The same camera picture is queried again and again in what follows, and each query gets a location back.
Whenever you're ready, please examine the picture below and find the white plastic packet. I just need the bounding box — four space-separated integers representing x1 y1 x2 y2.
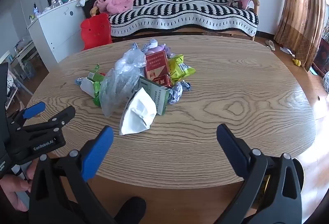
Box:
80 78 99 98

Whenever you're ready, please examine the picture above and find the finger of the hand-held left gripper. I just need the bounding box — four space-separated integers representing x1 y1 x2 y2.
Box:
12 106 76 141
8 102 46 127

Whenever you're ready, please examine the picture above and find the shiny green wrapper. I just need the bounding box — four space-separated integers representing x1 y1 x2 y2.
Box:
93 81 104 107

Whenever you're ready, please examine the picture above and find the red cigarette box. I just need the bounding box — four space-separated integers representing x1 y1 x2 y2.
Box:
144 51 170 81

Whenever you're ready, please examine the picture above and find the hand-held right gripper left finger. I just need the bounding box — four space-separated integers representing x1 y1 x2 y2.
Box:
29 126 117 224

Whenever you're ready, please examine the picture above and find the black white striped blanket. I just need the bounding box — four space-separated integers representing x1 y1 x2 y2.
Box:
108 0 259 37

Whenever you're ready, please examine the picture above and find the person's left hand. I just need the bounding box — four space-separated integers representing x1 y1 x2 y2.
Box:
0 161 39 212

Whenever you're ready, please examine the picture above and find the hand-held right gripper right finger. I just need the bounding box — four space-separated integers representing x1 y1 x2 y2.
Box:
216 124 303 224

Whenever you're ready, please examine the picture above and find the yellow green snack packet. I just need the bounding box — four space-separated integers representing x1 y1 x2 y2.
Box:
168 54 196 85

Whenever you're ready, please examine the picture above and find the small green carton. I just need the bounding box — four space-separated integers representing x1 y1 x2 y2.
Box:
87 71 106 83

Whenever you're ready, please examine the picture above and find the purple pink toy figure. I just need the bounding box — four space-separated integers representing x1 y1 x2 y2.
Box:
154 43 176 58

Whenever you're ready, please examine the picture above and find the brown curtain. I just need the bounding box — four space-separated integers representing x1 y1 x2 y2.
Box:
274 0 327 70

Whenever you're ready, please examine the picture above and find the white paper tissue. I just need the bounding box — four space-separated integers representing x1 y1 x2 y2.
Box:
119 87 157 136

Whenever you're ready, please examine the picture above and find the green cigarette box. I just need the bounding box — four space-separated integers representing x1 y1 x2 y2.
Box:
132 76 173 116

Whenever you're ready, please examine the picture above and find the wooden sofa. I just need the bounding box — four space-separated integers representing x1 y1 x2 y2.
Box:
90 0 261 42

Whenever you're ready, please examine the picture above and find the pink jacket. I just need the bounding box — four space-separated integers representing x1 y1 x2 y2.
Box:
94 0 139 16

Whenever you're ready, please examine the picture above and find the white metal rack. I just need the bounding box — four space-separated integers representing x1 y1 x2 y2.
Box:
0 42 39 109

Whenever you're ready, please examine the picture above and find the clear plastic bag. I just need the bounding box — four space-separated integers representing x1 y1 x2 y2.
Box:
99 49 147 118

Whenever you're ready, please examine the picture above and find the small red box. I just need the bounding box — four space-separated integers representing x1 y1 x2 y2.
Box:
153 74 173 88

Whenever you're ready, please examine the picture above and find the black bag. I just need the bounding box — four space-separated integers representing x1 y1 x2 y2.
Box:
82 0 100 19

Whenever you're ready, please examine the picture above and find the white cabinet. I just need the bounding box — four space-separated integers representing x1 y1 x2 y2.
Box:
27 0 89 65

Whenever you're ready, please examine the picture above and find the red plastic stool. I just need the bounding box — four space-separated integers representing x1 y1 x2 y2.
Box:
80 13 113 51

